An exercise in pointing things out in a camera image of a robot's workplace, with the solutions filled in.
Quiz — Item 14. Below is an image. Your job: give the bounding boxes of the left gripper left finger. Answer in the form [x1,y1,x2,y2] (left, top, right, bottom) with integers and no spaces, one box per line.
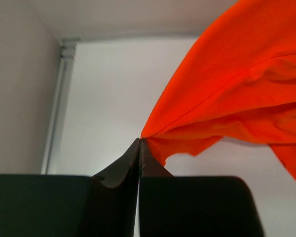
[0,139,141,237]

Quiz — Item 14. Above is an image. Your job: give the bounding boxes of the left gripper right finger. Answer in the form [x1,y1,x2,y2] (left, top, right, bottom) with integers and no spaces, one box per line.
[139,139,264,237]

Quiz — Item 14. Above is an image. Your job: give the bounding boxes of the orange mesh shorts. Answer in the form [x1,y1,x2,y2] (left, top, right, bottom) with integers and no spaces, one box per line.
[141,0,296,180]

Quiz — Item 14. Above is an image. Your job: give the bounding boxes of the aluminium table edge rail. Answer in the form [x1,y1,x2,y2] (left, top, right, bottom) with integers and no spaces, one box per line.
[40,37,81,175]

